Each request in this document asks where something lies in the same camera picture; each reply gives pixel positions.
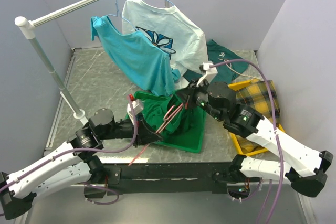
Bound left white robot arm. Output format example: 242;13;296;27
1;109;163;220

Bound green plastic tray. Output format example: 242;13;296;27
134;91;206;153

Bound white flower print t shirt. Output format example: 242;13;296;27
122;0;208;89

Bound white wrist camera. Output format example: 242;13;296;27
196;61;218;87
127;99;144;121

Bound green t shirt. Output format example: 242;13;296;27
143;96;204;145

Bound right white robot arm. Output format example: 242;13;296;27
176;82;333;198

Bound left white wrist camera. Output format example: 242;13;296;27
127;99;144;121

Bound turquoise t shirt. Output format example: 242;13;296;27
90;16;180;96

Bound yellow plaid cloth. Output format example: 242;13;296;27
235;80;281;154

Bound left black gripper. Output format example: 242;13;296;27
99;112;163;147

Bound dark teal shorts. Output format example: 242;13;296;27
182;39;250;86

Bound blue wire hanger left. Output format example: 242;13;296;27
109;0;137;31

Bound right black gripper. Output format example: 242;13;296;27
175;77;224;122

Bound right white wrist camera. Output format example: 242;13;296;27
196;61;218;87

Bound pink wire hanger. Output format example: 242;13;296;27
128;103;184;166

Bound yellow plastic tray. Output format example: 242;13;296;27
229;79;272;156

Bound metal clothes rack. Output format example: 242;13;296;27
14;0;171;130

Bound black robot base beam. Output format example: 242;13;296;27
87;157;260;195

